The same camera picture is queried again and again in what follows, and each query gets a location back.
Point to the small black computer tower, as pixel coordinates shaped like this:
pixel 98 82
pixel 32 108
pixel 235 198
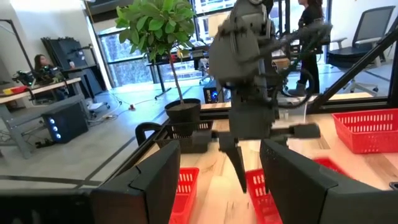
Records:
pixel 210 93

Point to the red slotted plastic basket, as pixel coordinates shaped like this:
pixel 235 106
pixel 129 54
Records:
pixel 363 137
pixel 261 199
pixel 185 199

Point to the stack of black panels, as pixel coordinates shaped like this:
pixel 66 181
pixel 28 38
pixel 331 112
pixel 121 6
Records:
pixel 62 51

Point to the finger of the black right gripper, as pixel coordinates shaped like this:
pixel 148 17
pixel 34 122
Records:
pixel 279 141
pixel 234 152

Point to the black round plant pot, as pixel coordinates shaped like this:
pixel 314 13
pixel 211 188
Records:
pixel 183 112

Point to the black device with green lights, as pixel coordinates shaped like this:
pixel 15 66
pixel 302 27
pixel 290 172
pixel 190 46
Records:
pixel 25 77

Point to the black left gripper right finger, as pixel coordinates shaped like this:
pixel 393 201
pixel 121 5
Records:
pixel 295 193

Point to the black diagonal frame strut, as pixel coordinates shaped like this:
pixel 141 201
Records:
pixel 351 70

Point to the black slotted plastic basket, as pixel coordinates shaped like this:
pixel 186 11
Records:
pixel 183 137

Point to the grey mesh office chair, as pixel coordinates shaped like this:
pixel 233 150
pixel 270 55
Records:
pixel 370 28

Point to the black computer tower blue lights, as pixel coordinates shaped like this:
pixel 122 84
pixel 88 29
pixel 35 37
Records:
pixel 68 124

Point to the green leafy indoor tree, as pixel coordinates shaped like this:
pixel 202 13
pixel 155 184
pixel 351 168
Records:
pixel 155 25

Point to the black table frame rail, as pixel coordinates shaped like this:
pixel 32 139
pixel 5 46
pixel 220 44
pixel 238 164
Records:
pixel 342 107

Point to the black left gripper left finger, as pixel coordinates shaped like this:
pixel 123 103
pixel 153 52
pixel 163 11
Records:
pixel 149 193

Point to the black metal desk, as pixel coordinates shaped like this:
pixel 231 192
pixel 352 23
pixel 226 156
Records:
pixel 159 79

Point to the seated person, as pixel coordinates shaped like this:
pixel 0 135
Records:
pixel 42 62

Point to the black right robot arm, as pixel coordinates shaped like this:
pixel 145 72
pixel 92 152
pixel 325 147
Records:
pixel 236 46

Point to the wooden desk with grey frame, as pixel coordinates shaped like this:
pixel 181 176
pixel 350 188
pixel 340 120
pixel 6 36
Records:
pixel 18 121

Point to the standing person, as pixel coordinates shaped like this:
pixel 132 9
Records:
pixel 311 15

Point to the red and yellow object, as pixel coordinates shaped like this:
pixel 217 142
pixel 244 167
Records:
pixel 17 90

